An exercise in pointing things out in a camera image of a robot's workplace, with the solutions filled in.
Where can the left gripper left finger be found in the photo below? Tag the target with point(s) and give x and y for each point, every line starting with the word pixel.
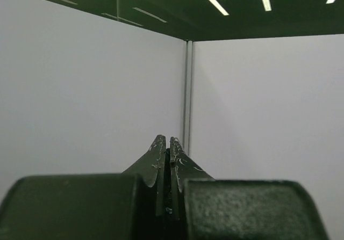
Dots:
pixel 88 206

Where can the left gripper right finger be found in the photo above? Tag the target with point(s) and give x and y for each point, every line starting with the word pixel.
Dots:
pixel 239 209

